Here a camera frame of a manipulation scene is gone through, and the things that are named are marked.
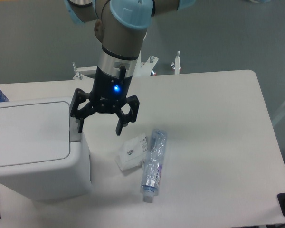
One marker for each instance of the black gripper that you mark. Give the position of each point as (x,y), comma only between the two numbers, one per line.
(108,96)

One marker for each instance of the white plastic trash can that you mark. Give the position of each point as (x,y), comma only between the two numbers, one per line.
(42,156)

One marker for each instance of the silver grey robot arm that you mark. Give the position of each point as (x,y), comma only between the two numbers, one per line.
(120,26)

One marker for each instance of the crushed clear plastic bottle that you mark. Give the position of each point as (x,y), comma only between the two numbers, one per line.
(153,165)

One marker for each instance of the white pedestal foot left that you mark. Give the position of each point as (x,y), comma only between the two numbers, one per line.
(83,72)

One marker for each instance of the white pedestal foot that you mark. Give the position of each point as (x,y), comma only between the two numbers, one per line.
(176,65)
(147,68)
(83,72)

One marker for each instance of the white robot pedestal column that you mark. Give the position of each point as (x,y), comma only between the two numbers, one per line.
(137,70)

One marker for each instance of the white pedestal foot middle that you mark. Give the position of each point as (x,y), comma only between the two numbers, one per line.
(147,68)

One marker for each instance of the white pedestal foot right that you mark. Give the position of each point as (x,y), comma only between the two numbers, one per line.
(176,65)

